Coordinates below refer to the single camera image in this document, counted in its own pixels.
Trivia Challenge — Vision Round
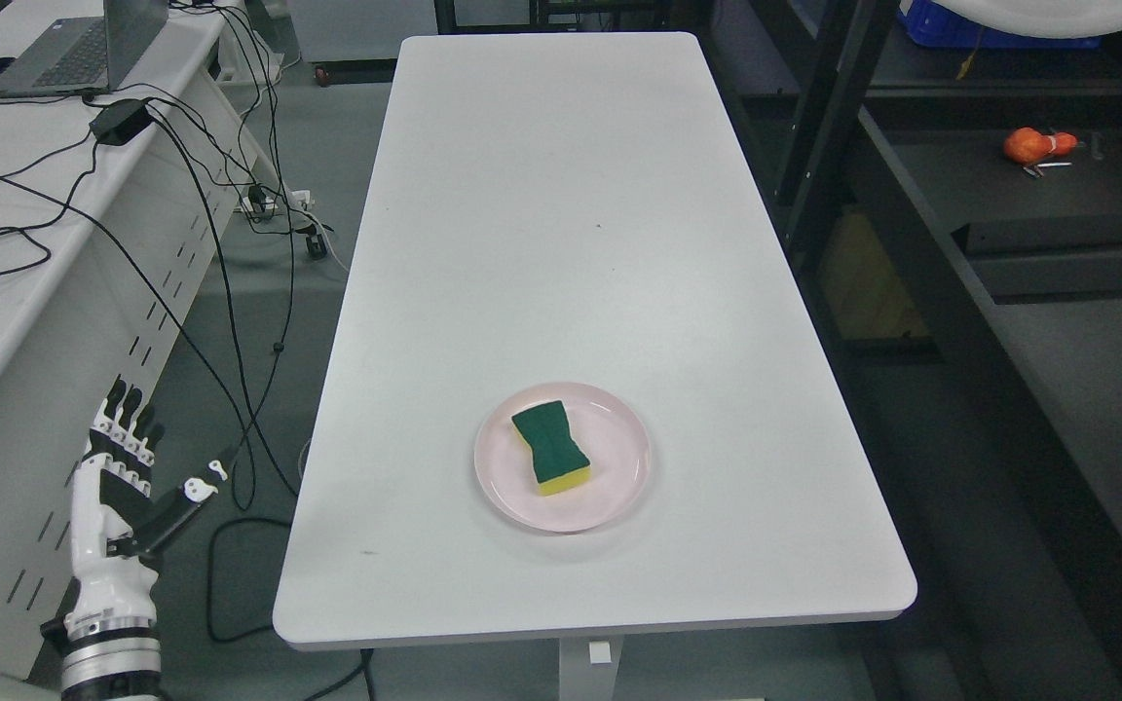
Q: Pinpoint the pink round plate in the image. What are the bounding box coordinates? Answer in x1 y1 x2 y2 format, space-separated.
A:
473 382 651 534

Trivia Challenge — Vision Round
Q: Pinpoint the white side desk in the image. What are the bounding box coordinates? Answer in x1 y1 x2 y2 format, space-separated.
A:
0 1 272 700

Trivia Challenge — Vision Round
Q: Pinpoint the white power strip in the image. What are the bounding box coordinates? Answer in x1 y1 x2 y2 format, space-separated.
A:
233 187 315 221

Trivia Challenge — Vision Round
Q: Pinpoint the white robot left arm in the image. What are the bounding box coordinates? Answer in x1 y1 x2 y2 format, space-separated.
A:
39 616 168 700

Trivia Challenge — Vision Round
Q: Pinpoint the grey laptop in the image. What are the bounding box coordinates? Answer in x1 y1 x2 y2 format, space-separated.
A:
0 1 169 99

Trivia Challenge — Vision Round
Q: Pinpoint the green yellow sponge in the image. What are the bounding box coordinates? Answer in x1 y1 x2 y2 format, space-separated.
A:
511 400 592 497

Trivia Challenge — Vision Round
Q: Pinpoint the black power adapter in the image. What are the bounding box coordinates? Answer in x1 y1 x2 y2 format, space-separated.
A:
89 98 153 146

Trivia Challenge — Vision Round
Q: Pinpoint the orange toy carrot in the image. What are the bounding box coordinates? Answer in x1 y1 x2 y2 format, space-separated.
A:
1001 126 1079 166

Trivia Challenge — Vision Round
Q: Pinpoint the black metal shelving rack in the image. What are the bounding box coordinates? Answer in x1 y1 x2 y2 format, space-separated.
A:
705 1 1122 700

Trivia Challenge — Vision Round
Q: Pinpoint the white robotic left hand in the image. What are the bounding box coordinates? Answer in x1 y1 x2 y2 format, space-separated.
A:
63 378 228 638

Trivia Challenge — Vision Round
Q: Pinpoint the white table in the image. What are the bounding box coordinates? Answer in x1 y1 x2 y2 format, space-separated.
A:
273 33 917 700

